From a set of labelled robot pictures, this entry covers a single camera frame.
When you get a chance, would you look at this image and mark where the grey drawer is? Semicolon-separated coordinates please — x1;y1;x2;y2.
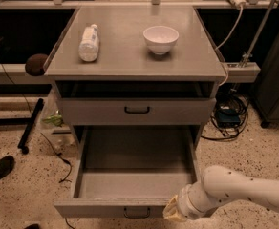
54;126;200;219
57;98;216;125

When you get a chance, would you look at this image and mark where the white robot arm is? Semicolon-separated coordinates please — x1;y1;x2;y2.
163;165;279;222

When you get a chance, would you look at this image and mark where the grey top drawer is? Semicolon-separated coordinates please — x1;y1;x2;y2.
57;98;216;125

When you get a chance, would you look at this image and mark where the grey drawer cabinet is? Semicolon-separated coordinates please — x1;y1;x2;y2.
46;4;225;144

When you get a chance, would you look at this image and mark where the blue box on floor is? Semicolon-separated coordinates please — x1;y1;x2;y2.
215;109;241;128

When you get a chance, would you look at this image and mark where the clear plastic bag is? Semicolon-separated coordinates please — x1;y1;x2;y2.
38;90;75;149

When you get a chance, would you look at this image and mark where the dark grey cabinet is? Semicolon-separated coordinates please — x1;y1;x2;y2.
251;3;279;129

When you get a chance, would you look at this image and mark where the black metal bar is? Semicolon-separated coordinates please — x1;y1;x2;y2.
18;98;44;155

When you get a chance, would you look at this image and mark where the white ceramic bowl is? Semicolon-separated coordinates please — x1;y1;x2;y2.
143;26;180;55

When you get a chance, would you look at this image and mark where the metal stand pole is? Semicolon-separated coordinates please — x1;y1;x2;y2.
238;0;279;69

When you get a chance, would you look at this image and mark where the white plastic bottle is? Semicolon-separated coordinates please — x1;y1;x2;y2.
78;24;99;62

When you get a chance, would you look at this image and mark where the brown round ball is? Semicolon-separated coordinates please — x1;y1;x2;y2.
25;53;48;76

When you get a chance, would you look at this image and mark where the black cable bundle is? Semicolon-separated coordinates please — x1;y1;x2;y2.
201;93;250;142

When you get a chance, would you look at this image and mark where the black floor cable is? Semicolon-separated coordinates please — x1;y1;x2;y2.
40;131;74;184

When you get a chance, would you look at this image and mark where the white power cable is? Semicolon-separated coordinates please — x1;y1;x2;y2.
214;4;245;88

